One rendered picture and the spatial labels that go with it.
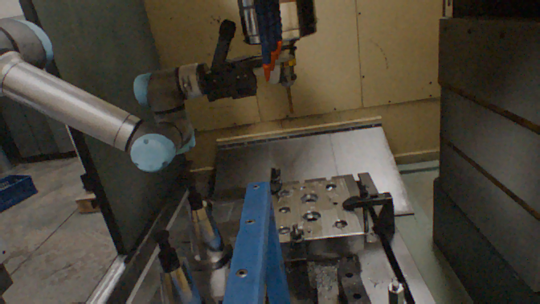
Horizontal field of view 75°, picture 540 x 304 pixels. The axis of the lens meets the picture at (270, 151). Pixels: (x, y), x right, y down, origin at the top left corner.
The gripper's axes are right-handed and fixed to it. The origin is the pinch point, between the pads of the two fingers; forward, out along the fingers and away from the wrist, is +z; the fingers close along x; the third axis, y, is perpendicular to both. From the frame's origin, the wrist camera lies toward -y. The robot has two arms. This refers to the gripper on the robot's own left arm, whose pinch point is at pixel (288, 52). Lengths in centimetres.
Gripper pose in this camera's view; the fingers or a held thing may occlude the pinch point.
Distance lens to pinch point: 79.6
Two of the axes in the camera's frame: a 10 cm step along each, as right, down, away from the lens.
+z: 9.8, -1.6, -1.1
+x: -0.4, 3.8, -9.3
